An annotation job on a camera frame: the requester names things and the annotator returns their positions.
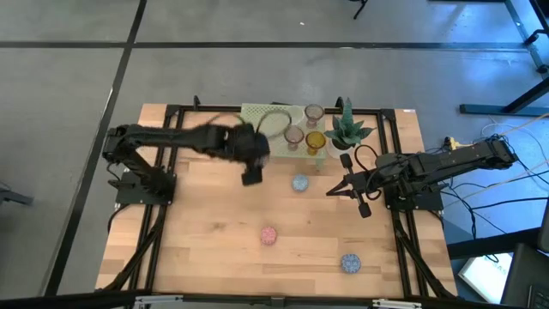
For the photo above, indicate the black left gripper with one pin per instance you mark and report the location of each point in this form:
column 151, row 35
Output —
column 252, row 176

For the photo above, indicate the potted succulent plant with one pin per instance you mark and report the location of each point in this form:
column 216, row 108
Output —
column 345, row 129

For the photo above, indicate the amber glass candle holder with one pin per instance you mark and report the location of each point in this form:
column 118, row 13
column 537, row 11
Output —
column 315, row 139

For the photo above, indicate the white board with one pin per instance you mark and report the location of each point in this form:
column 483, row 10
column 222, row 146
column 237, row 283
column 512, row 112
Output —
column 489, row 276

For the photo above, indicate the yellow power strip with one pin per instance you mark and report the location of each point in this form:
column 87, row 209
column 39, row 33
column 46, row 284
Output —
column 451, row 143

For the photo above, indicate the black desk foot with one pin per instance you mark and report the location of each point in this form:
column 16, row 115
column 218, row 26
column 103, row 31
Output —
column 493, row 109

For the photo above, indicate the blue patterned round tin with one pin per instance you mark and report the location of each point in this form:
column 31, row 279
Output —
column 300, row 183
column 351, row 263

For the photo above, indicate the silver crossbar bracket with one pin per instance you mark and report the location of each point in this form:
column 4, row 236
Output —
column 158, row 300
column 396, row 304

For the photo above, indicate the pink-brown glass candle holder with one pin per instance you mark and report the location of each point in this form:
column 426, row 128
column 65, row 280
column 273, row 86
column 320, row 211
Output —
column 293, row 135

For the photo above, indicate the black tripod leg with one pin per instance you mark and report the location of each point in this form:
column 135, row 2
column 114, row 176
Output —
column 361, row 6

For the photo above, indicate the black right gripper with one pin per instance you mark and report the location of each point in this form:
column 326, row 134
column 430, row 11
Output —
column 366, row 182

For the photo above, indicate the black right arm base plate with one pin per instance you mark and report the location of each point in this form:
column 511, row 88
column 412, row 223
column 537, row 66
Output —
column 429, row 202

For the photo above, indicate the black laptop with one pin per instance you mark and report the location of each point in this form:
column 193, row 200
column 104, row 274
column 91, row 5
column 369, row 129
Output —
column 527, row 279

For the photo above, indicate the clear glass candle holder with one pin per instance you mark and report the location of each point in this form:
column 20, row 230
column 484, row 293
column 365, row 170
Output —
column 297, row 113

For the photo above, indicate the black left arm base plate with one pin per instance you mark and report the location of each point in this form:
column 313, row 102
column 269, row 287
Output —
column 128, row 195

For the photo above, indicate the green perforated metal shelf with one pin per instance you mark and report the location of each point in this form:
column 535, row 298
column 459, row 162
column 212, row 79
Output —
column 279, row 146

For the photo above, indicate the black floor beam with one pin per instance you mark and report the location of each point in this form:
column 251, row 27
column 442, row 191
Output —
column 493, row 242

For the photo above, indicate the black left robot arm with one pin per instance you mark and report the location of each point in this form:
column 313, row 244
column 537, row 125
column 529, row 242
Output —
column 171, row 137

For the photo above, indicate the grey furniture foot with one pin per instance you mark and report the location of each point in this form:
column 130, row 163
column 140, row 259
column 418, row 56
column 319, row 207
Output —
column 13, row 196

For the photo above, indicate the black rig crossbar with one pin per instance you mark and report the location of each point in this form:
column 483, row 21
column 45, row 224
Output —
column 64, row 300

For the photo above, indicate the dark desk frame rail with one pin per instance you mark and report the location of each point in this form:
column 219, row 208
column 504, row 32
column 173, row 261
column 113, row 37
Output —
column 521, row 30

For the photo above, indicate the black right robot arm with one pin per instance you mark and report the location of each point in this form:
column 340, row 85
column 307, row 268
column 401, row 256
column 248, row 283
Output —
column 450, row 161

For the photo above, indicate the pink patterned round tin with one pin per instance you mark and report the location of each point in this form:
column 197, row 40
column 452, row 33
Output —
column 268, row 235

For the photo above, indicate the black aluminium table frame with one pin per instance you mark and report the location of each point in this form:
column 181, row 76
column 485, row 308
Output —
column 206, row 109

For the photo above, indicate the mauve glass goblet candle holder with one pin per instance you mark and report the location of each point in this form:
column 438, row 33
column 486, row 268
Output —
column 314, row 111

